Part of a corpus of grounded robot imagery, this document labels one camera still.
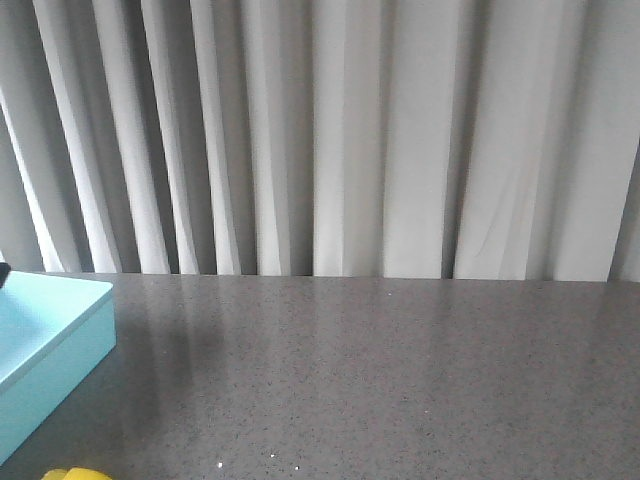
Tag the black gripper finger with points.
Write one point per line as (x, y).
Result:
(4, 273)

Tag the light blue storage box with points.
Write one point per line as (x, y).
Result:
(54, 332)

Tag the yellow toy beetle car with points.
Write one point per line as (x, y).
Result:
(75, 473)

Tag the grey pleated curtain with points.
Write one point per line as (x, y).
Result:
(404, 139)

